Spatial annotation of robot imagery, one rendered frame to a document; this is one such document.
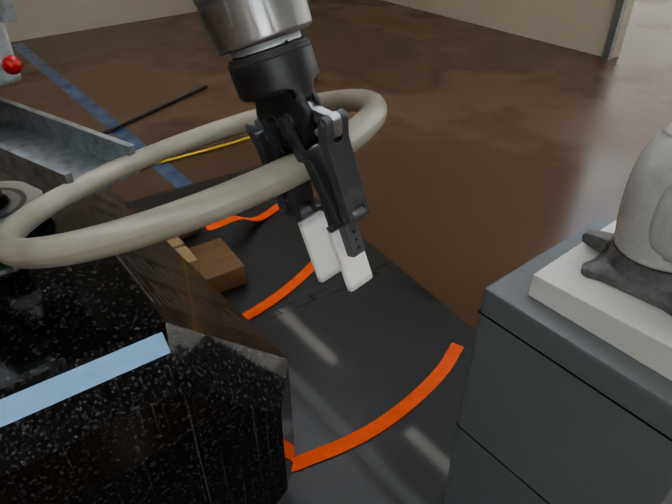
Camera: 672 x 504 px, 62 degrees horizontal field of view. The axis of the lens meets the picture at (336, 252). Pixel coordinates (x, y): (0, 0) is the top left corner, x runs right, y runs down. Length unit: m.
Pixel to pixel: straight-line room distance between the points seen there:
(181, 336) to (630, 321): 0.74
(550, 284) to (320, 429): 0.99
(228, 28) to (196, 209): 0.15
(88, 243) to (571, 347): 0.76
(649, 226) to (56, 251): 0.82
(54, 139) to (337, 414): 1.17
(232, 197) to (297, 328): 1.63
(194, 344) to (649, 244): 0.77
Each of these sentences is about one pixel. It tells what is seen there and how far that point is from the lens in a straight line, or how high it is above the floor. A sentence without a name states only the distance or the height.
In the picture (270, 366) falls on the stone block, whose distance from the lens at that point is 1.18.
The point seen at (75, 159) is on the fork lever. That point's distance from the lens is 1.02.
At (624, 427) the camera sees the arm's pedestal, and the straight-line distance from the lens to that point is 1.05.
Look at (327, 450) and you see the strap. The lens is 1.76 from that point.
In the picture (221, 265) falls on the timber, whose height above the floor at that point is 0.11.
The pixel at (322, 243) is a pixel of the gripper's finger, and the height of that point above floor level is 1.13.
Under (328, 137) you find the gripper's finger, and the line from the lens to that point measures 0.47.
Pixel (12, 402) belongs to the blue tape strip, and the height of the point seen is 0.79.
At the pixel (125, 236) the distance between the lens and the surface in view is 0.51.
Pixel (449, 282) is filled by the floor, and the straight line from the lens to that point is 2.37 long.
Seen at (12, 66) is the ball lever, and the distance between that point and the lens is 1.15.
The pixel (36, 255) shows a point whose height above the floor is 1.16.
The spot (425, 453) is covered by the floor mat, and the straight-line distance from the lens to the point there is 1.77.
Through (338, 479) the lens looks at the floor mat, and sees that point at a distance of 1.71.
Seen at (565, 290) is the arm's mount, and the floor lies 0.85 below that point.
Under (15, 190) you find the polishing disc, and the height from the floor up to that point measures 0.86.
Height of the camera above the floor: 1.46
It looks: 36 degrees down
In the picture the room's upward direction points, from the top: straight up
